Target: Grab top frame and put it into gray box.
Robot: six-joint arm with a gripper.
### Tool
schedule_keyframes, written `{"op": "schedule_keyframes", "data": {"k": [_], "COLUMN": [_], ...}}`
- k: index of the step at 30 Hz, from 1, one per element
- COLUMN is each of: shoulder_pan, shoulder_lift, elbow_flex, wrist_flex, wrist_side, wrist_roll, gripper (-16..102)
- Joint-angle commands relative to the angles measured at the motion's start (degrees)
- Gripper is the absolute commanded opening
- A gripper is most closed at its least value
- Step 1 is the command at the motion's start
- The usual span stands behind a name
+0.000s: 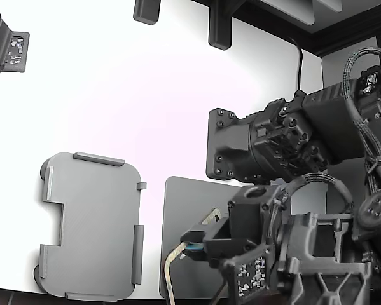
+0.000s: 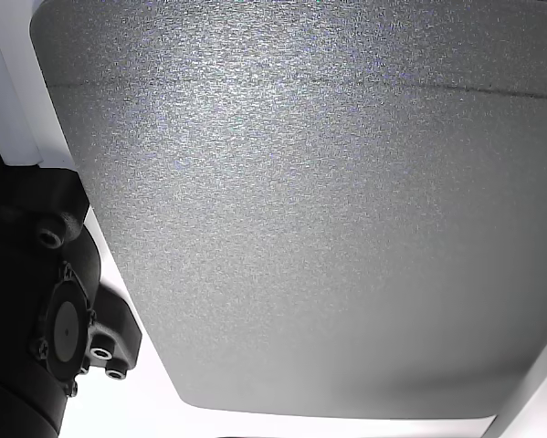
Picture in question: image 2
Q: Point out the large grey textured mat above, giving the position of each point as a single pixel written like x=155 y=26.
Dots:
x=255 y=205

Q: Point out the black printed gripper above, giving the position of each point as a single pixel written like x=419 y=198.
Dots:
x=22 y=274

